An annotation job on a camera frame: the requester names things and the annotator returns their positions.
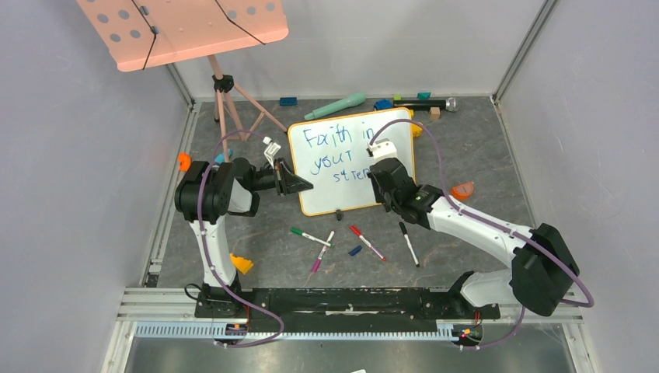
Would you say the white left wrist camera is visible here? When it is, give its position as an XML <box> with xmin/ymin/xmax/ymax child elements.
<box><xmin>263</xmin><ymin>136</ymin><xmax>281</xmax><ymax>169</ymax></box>

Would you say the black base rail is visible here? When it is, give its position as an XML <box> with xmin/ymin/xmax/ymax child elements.
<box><xmin>194</xmin><ymin>288</ymin><xmax>500</xmax><ymax>333</ymax></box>

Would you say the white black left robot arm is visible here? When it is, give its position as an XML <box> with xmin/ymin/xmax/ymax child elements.
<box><xmin>174</xmin><ymin>158</ymin><xmax>313</xmax><ymax>317</ymax></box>

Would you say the teal toy tube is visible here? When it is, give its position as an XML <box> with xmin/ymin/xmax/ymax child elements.
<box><xmin>304</xmin><ymin>92</ymin><xmax>366</xmax><ymax>120</ymax></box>

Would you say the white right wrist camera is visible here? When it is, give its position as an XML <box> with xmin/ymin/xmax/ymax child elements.
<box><xmin>367</xmin><ymin>139</ymin><xmax>398</xmax><ymax>163</ymax></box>

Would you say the orange toy block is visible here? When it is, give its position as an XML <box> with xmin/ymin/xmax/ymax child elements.
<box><xmin>177</xmin><ymin>152</ymin><xmax>192</xmax><ymax>172</ymax></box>

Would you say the dark blue brick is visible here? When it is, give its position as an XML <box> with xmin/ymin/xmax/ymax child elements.
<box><xmin>279</xmin><ymin>96</ymin><xmax>298</xmax><ymax>106</ymax></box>

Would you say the red whiteboard marker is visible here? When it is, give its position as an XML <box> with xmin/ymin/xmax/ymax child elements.
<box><xmin>350</xmin><ymin>225</ymin><xmax>386</xmax><ymax>261</ymax></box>

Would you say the pink whiteboard marker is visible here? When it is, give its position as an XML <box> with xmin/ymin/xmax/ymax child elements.
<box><xmin>311</xmin><ymin>230</ymin><xmax>336</xmax><ymax>273</ymax></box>

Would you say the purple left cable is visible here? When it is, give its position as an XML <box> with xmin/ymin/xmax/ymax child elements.
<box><xmin>197</xmin><ymin>130</ymin><xmax>286</xmax><ymax>350</ymax></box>

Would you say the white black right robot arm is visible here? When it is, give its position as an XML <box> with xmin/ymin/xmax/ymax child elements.
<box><xmin>368</xmin><ymin>158</ymin><xmax>580</xmax><ymax>317</ymax></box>

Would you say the yellow wedge block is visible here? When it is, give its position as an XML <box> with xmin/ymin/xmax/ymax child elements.
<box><xmin>230</xmin><ymin>253</ymin><xmax>254</xmax><ymax>274</ymax></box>

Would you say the yellow cylinder toy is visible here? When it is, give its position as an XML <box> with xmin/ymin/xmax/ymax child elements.
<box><xmin>410</xmin><ymin>123</ymin><xmax>424</xmax><ymax>138</ymax></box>

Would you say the tan wooden cube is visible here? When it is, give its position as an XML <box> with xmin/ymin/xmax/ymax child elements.
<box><xmin>429</xmin><ymin>106</ymin><xmax>441</xmax><ymax>120</ymax></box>

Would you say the orange half-round block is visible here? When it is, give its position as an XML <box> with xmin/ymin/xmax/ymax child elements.
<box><xmin>451</xmin><ymin>181</ymin><xmax>475</xmax><ymax>201</ymax></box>

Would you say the black whiteboard marker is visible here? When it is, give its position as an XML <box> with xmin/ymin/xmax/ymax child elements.
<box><xmin>399</xmin><ymin>221</ymin><xmax>420</xmax><ymax>268</ymax></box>

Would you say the blue brick behind board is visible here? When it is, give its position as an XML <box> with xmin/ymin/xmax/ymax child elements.
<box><xmin>373</xmin><ymin>99</ymin><xmax>393</xmax><ymax>111</ymax></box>

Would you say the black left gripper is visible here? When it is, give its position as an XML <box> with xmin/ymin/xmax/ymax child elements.
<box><xmin>249</xmin><ymin>158</ymin><xmax>313</xmax><ymax>197</ymax></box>

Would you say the yellow framed whiteboard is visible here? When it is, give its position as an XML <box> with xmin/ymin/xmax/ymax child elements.
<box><xmin>288</xmin><ymin>108</ymin><xmax>416</xmax><ymax>216</ymax></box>

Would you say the pink music stand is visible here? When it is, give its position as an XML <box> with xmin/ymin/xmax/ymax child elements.
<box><xmin>78</xmin><ymin>0</ymin><xmax>289</xmax><ymax>135</ymax></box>

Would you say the blue marker cap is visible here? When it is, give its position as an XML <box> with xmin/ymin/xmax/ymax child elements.
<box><xmin>348</xmin><ymin>246</ymin><xmax>362</xmax><ymax>256</ymax></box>

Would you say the green whiteboard marker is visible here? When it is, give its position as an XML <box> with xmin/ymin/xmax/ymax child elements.
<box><xmin>290</xmin><ymin>227</ymin><xmax>332</xmax><ymax>247</ymax></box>

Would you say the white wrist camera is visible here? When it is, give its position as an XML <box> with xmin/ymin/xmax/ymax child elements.
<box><xmin>263</xmin><ymin>136</ymin><xmax>281</xmax><ymax>169</ymax></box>
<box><xmin>367</xmin><ymin>139</ymin><xmax>398</xmax><ymax>163</ymax></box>

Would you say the black silver microphone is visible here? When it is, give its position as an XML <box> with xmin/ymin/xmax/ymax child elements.
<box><xmin>392</xmin><ymin>97</ymin><xmax>457</xmax><ymax>112</ymax></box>

